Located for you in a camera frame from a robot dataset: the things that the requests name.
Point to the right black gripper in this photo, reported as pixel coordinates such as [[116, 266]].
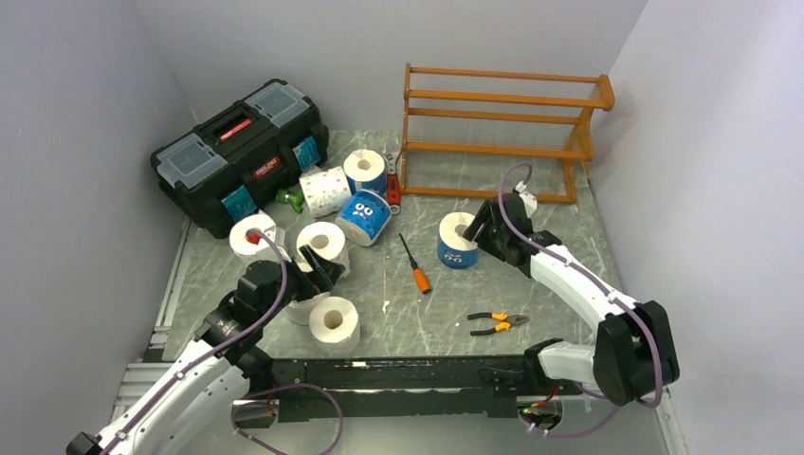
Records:
[[480, 219]]

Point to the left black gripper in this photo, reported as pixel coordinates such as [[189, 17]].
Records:
[[319, 281]]

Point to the white paper towel roll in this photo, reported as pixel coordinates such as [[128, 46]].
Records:
[[246, 251], [298, 312], [334, 325]]

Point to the blue paper roll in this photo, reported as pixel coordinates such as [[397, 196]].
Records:
[[453, 249]]

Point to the orange wooden shelf rack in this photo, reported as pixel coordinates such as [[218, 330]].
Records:
[[505, 114]]

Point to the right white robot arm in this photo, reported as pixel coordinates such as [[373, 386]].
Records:
[[633, 354]]

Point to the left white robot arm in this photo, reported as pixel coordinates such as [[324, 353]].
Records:
[[218, 365]]

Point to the white roll with red print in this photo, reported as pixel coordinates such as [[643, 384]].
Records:
[[328, 241]]

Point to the black orange screwdriver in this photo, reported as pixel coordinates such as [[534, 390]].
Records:
[[420, 278]]

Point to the green small object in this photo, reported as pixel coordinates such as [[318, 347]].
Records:
[[293, 198]]

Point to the red adjustable wrench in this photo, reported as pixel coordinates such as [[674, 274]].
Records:
[[393, 190]]

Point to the blue monster-face wrapped roll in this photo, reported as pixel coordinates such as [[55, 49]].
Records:
[[364, 217]]

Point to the white dotted wrapped roll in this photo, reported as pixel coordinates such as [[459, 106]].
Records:
[[325, 192]]

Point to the orange black pliers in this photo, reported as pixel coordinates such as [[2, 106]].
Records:
[[504, 322]]

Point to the blue wrapped roll upright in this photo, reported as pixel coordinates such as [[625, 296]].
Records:
[[366, 170]]

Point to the black plastic toolbox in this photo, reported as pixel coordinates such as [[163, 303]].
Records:
[[236, 162]]

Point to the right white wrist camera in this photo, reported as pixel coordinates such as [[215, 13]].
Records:
[[529, 200]]

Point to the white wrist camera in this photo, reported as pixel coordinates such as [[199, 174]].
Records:
[[262, 238], [529, 200]]

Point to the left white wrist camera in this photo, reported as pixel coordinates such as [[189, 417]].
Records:
[[262, 238]]

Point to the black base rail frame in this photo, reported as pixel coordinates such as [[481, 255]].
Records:
[[293, 390]]

